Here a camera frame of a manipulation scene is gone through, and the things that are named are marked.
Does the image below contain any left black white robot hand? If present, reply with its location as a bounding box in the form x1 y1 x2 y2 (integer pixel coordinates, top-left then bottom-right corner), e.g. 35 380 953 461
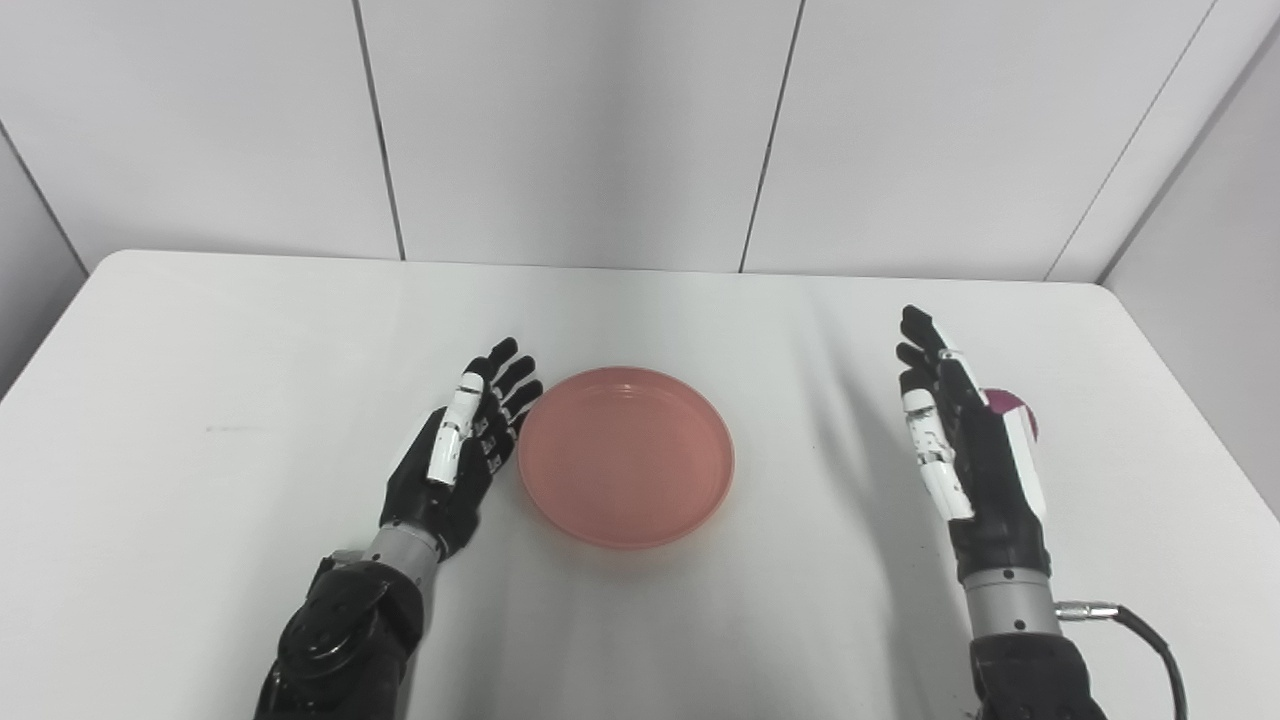
380 337 544 561

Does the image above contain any pink round plate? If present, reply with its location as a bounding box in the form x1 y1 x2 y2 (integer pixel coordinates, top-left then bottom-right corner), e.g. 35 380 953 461
517 366 736 550

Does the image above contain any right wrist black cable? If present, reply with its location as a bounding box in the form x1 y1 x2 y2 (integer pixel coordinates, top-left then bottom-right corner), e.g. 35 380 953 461
1054 600 1189 720

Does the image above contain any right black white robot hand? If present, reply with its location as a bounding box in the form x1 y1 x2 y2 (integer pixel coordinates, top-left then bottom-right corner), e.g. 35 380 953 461
895 305 1053 586

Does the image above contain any purple red onion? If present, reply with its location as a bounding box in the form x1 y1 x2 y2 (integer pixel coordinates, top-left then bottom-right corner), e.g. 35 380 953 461
982 388 1039 441

